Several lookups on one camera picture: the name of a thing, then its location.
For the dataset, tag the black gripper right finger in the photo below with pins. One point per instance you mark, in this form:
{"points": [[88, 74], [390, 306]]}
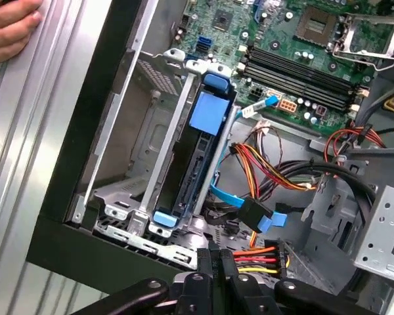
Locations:
{"points": [[249, 295]]}

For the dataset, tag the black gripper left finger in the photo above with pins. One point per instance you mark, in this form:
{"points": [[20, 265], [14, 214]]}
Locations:
{"points": [[197, 293]]}

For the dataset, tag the hard disk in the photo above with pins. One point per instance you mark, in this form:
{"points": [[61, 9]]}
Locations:
{"points": [[208, 113]]}

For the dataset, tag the grey metal disk bay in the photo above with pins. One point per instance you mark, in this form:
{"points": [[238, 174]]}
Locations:
{"points": [[144, 138]]}

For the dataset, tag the person's right hand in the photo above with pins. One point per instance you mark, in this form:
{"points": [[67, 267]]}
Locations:
{"points": [[6, 29]]}

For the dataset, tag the grey metal drive cage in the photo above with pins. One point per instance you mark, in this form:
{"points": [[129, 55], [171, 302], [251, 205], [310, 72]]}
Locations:
{"points": [[381, 229]]}

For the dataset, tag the black open PC case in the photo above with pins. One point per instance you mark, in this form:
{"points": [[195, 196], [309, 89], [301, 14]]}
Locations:
{"points": [[85, 138]]}

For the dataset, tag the green motherboard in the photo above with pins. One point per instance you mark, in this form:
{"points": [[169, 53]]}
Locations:
{"points": [[282, 29]]}

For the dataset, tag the CPU socket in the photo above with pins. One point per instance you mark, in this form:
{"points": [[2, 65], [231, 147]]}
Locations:
{"points": [[316, 24]]}

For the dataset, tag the metal socket cover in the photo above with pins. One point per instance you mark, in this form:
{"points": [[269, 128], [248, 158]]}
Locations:
{"points": [[377, 20]]}

